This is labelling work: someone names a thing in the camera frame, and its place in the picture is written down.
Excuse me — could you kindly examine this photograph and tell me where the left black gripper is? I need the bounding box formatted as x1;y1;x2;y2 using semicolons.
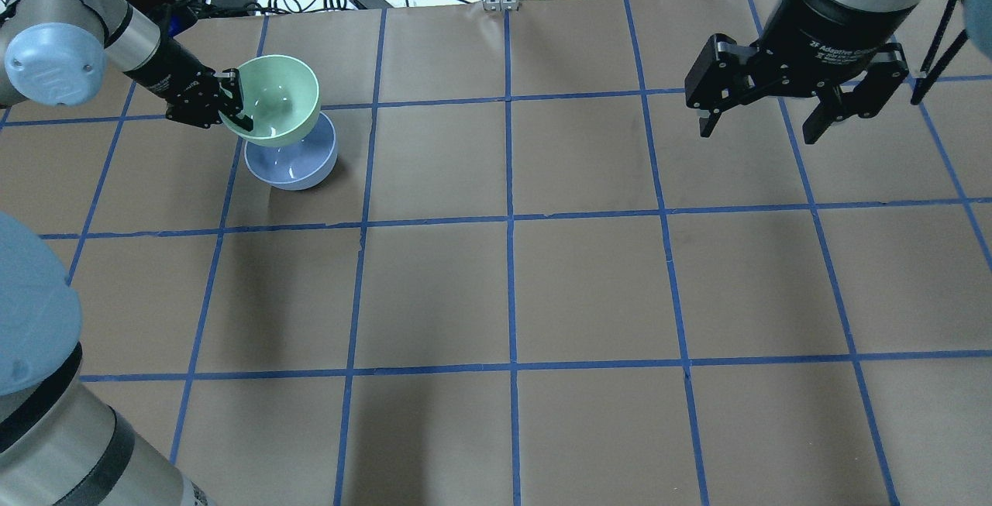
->
144;40;254;134

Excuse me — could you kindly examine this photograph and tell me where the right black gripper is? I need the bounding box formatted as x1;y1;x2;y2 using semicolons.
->
684;0;908;145

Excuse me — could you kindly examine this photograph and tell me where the green bowl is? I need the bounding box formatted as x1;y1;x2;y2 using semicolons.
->
220;54;320;148

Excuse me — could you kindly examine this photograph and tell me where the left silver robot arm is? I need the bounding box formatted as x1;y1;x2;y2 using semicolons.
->
1;0;254;131

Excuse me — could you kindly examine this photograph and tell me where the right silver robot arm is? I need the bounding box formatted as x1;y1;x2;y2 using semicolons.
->
684;0;990;143

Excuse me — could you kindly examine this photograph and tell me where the blue bowl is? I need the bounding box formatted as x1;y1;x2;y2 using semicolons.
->
243;113;339;191

